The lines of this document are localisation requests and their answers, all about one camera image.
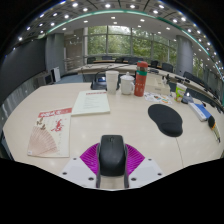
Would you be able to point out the black and yellow handheld microphone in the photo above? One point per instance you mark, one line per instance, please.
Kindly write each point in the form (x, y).
(212, 124)

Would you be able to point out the ceiling lights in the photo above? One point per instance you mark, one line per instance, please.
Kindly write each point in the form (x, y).
(107, 5)

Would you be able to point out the black computer mouse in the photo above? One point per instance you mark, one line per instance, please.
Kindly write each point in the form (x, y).
(112, 155)

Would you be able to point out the black mouse pad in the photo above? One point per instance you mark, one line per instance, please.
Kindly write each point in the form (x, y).
(165, 120)

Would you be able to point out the grey box appliance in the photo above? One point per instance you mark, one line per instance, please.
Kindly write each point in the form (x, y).
(48, 79)

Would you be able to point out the red thermos bottle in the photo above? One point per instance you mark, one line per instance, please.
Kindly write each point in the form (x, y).
(140, 80)

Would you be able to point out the blue and white book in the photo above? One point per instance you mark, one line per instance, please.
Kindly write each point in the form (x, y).
(200, 111)

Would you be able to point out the colourful sticker sheet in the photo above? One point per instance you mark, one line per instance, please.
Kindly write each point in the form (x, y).
(158, 98)

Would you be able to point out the black office chairs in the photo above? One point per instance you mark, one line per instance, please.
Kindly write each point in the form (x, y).
(166, 67)

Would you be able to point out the stack of white paper cups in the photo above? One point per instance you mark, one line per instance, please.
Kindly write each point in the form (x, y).
(112, 82)

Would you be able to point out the green printed paper cup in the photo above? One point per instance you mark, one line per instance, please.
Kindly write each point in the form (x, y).
(180, 92)

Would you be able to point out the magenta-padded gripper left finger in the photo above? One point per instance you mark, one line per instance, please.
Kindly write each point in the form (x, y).
(89, 158)

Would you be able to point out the long curved conference desk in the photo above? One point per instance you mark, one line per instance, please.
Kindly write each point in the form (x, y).
(100, 67)

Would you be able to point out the beige organizer box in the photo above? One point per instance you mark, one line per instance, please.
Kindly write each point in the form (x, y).
(157, 87)

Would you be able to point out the red and white magazine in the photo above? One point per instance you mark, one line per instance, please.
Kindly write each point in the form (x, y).
(50, 133)

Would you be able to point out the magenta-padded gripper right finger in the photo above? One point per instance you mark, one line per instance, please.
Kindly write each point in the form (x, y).
(135, 159)

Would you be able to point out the white floor appliance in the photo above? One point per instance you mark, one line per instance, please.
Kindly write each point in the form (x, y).
(56, 74)

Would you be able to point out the white lidded mug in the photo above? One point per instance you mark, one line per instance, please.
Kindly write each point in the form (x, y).
(127, 85)

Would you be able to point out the white paper booklet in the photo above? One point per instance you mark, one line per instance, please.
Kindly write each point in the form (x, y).
(90, 103)

